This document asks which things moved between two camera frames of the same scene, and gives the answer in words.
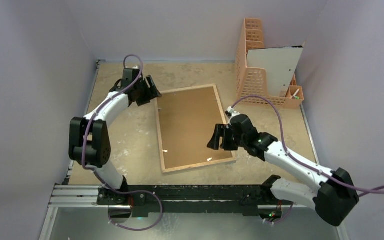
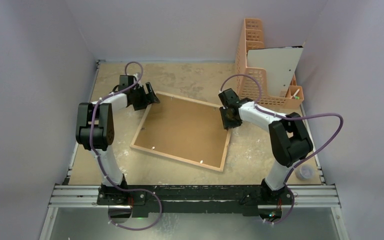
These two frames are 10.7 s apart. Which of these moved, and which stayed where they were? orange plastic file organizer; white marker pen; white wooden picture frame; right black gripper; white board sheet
Moved: right black gripper; white wooden picture frame
Stayed: white marker pen; orange plastic file organizer; white board sheet
